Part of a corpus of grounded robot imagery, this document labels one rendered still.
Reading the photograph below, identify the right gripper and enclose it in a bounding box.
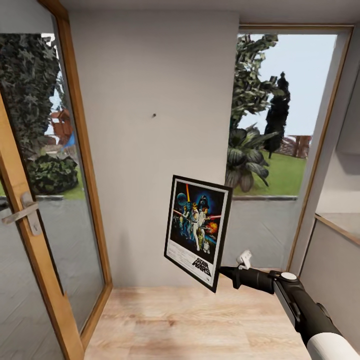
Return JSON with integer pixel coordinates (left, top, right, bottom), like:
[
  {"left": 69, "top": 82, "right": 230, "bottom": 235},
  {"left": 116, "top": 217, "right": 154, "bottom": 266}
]
[{"left": 217, "top": 265, "right": 261, "bottom": 290}]

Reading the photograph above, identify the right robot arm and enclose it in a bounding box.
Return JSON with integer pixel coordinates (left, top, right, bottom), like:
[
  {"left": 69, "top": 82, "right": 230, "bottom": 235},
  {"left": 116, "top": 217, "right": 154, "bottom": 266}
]
[{"left": 217, "top": 250, "right": 360, "bottom": 360}]

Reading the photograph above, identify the poster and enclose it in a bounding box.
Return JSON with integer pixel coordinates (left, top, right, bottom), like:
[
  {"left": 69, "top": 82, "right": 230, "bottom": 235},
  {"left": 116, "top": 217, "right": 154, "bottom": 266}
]
[{"left": 164, "top": 175, "right": 234, "bottom": 293}]

